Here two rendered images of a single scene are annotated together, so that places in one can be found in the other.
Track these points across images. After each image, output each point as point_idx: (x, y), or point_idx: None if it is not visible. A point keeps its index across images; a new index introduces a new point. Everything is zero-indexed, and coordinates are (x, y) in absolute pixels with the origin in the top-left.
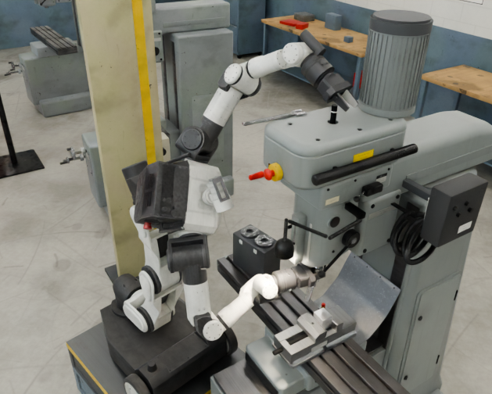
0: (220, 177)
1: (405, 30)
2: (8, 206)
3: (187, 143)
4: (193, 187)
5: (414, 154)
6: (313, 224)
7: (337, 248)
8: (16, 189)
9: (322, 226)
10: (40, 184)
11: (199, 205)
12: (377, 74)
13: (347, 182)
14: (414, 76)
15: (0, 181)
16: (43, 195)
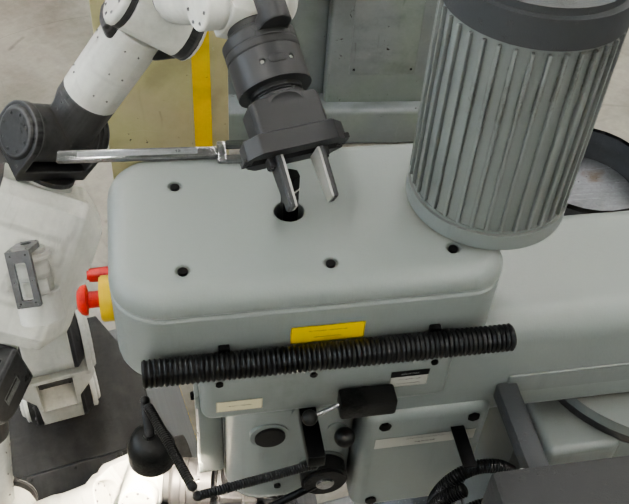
0: (24, 253)
1: (505, 27)
2: (16, 55)
3: (5, 139)
4: None
5: (537, 335)
6: (225, 421)
7: (290, 480)
8: (45, 24)
9: (240, 435)
10: (86, 25)
11: (6, 286)
12: (434, 119)
13: (287, 375)
14: (536, 157)
15: (26, 1)
16: (82, 47)
